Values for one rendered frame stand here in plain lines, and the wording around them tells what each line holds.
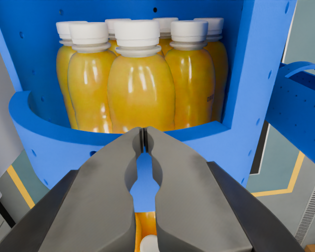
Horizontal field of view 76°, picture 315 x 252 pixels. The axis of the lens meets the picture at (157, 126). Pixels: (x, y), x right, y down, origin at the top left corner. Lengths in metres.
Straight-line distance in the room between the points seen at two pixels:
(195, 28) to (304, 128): 0.60
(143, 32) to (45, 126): 0.11
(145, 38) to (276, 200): 2.44
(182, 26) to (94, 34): 0.09
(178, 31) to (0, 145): 0.33
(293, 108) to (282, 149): 1.28
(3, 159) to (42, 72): 0.17
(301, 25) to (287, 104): 0.91
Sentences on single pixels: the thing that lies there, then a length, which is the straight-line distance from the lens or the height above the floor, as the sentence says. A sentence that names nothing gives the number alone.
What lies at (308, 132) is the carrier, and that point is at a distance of 0.76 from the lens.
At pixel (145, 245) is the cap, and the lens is 0.39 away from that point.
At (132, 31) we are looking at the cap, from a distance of 0.18.
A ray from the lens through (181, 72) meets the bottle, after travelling 0.22.
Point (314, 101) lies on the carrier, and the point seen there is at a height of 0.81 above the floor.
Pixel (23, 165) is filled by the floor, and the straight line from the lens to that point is 2.01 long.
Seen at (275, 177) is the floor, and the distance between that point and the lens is 2.27.
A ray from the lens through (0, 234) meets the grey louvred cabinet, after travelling 2.40.
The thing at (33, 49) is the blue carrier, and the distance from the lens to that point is 0.31.
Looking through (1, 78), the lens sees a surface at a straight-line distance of 0.45.
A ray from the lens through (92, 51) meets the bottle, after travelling 0.23.
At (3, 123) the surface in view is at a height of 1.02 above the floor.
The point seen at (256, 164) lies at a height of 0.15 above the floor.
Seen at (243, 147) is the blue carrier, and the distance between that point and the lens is 0.18.
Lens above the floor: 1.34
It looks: 60 degrees down
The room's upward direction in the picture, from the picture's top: 172 degrees clockwise
